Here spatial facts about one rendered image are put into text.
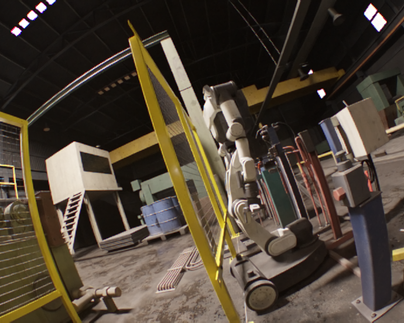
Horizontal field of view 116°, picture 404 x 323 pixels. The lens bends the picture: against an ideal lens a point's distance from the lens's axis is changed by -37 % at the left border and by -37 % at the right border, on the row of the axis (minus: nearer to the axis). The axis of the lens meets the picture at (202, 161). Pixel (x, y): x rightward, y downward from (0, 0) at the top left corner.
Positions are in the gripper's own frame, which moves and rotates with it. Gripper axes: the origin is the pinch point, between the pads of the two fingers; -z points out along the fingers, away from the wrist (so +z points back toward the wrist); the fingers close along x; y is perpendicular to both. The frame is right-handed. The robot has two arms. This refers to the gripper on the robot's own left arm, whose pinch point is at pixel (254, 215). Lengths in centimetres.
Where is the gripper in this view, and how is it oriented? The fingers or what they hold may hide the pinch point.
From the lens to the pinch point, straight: 113.2
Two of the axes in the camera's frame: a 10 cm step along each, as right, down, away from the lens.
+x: -9.9, 1.5, -0.6
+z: -1.6, -9.7, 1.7
